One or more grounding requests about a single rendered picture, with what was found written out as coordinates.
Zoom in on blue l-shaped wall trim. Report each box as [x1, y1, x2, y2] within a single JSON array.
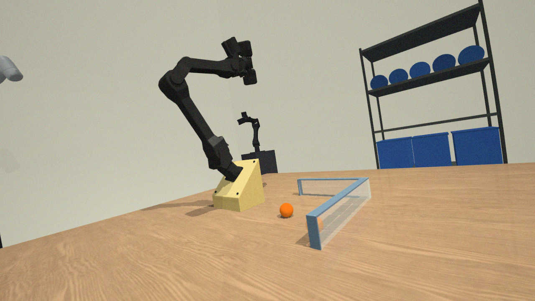
[[297, 177, 368, 250]]

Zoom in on clear l-shaped wall with blue top edge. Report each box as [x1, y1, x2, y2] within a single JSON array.
[[298, 179, 372, 249]]

